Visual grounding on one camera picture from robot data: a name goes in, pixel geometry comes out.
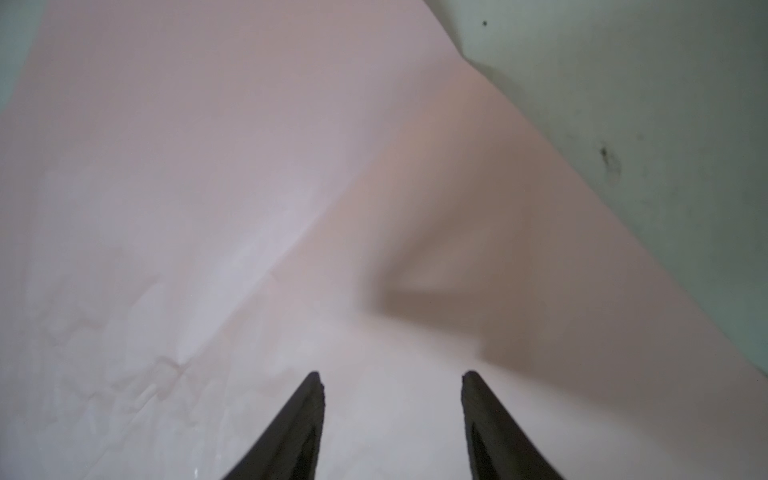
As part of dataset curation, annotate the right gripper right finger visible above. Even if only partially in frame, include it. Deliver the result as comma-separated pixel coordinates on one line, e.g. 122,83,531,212
461,371,562,480

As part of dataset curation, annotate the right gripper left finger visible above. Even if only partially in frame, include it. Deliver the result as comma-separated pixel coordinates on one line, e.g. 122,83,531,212
224,371,325,480

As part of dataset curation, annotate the pink purple wrapping paper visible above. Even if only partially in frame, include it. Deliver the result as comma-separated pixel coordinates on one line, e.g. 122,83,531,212
1,1,767,479

